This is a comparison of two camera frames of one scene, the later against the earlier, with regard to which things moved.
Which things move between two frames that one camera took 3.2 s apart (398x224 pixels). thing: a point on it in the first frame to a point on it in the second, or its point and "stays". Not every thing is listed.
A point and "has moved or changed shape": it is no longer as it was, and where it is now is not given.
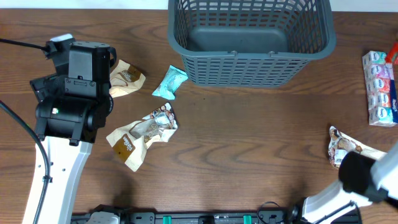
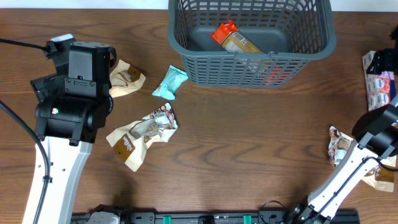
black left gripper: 45,88 stays
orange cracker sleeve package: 389,56 has moved or changed shape
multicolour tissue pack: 380,89 stays
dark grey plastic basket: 259,43 stays
